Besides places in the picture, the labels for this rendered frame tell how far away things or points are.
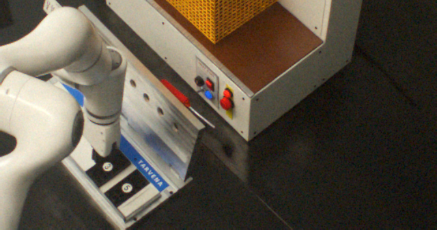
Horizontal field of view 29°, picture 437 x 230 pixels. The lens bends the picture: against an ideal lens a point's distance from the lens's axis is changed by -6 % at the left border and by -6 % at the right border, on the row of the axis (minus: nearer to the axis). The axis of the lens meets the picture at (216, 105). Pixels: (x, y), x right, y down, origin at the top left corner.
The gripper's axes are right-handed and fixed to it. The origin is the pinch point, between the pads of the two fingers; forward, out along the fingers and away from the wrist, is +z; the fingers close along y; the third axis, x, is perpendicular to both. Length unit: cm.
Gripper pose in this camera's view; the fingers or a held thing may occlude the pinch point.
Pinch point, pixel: (99, 153)
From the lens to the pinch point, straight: 200.9
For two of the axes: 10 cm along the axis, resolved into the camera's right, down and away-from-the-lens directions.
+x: 7.4, -4.3, 5.2
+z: -1.5, 6.4, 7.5
